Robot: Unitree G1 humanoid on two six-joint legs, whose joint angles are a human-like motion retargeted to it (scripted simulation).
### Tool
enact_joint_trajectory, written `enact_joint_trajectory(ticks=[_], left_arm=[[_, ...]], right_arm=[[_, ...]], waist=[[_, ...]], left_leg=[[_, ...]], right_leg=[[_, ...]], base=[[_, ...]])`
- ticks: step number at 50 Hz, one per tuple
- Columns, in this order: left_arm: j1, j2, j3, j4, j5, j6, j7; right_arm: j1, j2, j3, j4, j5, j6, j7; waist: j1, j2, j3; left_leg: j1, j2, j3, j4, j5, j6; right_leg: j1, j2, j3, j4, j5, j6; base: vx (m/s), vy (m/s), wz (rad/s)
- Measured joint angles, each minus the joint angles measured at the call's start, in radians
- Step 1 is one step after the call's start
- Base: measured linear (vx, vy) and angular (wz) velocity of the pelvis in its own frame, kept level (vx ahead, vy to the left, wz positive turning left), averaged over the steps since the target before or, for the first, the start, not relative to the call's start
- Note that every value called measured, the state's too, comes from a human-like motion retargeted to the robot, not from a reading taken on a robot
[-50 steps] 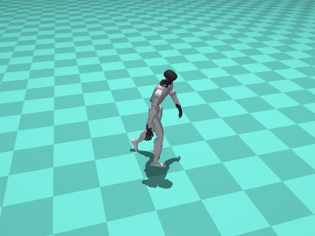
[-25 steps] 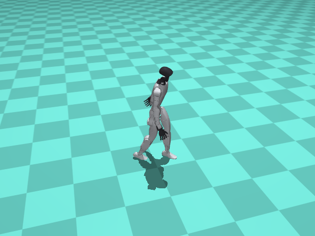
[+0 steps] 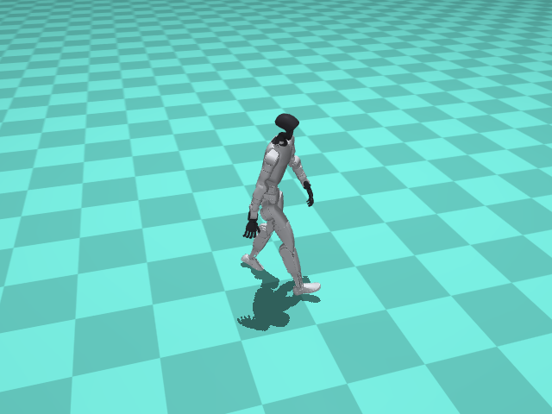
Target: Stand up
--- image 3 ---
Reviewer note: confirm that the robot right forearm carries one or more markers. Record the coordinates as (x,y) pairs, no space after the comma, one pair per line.
(256,200)

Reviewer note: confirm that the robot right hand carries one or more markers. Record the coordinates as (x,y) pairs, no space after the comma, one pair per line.
(252,227)

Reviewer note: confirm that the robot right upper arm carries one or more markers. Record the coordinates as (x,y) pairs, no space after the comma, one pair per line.
(270,162)

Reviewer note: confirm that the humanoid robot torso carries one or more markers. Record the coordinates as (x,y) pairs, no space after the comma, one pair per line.
(285,154)

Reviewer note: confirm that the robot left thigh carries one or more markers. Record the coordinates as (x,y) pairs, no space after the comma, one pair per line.
(267,228)

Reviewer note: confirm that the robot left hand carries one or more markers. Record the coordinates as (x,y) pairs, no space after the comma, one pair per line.
(307,186)

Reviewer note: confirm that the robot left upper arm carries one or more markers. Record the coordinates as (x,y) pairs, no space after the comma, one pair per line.
(295,160)

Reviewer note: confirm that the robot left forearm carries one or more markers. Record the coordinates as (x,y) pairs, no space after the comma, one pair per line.
(300,174)

